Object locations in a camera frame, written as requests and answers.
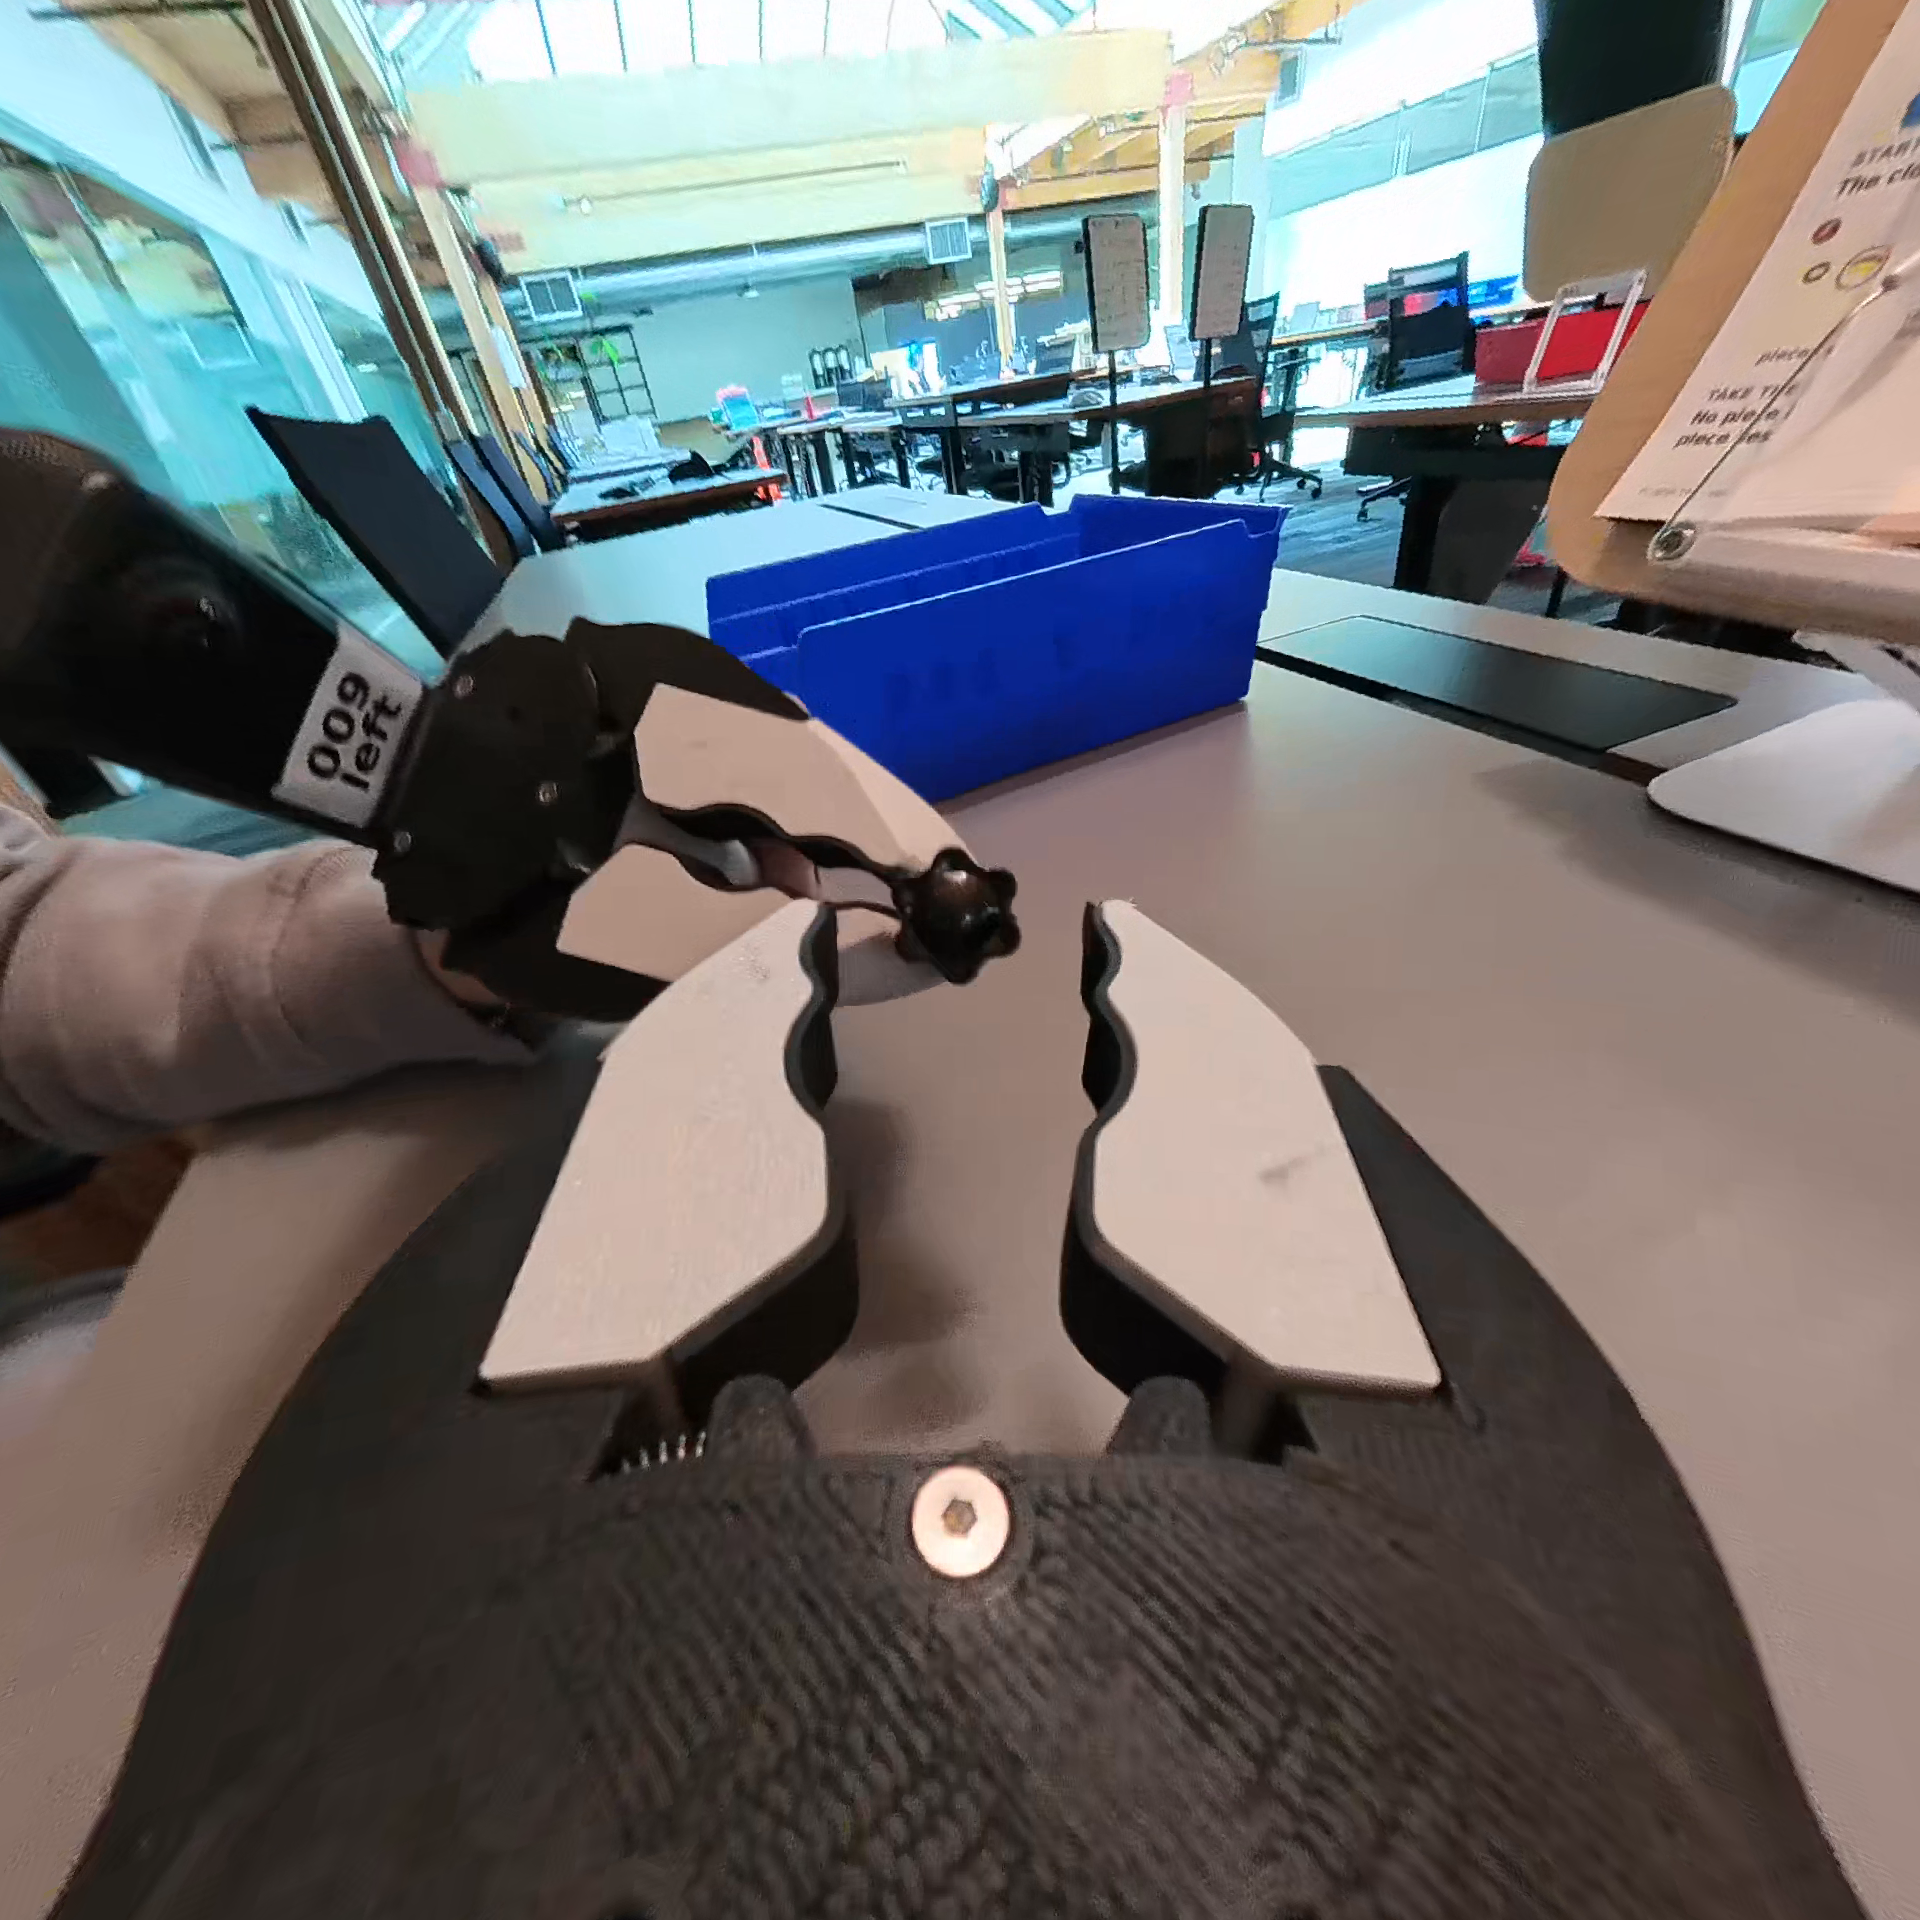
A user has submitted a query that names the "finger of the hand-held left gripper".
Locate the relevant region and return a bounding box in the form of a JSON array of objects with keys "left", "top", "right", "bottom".
[
  {"left": 623, "top": 684, "right": 963, "bottom": 901},
  {"left": 553, "top": 843, "right": 900, "bottom": 994}
]

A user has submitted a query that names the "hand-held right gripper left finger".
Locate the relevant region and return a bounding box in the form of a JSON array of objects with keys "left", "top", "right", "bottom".
[{"left": 478, "top": 897, "right": 860, "bottom": 1390}]

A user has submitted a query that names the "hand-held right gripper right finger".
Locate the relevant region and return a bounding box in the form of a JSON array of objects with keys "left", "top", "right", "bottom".
[{"left": 1065, "top": 897, "right": 1445, "bottom": 1399}]

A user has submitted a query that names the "black knob bolt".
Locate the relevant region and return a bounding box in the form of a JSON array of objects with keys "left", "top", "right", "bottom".
[{"left": 890, "top": 844, "right": 1024, "bottom": 987}]

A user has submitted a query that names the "person's left forearm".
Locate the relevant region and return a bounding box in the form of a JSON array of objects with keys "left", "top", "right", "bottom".
[{"left": 0, "top": 793, "right": 592, "bottom": 1164}]

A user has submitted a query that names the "grey desk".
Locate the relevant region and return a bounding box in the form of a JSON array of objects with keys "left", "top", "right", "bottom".
[{"left": 0, "top": 494, "right": 1920, "bottom": 1920}]

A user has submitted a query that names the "black desk mat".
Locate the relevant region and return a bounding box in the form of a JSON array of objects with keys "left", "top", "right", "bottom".
[{"left": 1256, "top": 614, "right": 1744, "bottom": 755}]

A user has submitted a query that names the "blue plastic bin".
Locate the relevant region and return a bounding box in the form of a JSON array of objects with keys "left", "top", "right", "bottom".
[{"left": 702, "top": 494, "right": 1290, "bottom": 809}]

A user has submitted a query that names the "black office chair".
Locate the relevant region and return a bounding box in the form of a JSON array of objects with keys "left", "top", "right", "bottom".
[{"left": 244, "top": 400, "right": 517, "bottom": 649}]

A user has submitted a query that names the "dark computer monitor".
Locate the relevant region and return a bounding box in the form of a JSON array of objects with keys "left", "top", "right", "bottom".
[{"left": 1078, "top": 206, "right": 1160, "bottom": 360}]

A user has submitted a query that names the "wooden document stand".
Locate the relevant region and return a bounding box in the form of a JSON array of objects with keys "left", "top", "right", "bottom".
[{"left": 1545, "top": 0, "right": 1920, "bottom": 897}]

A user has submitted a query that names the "printed instruction sheet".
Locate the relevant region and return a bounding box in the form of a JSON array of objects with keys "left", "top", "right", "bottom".
[{"left": 1596, "top": 0, "right": 1920, "bottom": 529}]

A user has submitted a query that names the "beige chair back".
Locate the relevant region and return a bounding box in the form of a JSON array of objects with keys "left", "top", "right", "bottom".
[{"left": 1521, "top": 81, "right": 1739, "bottom": 304}]

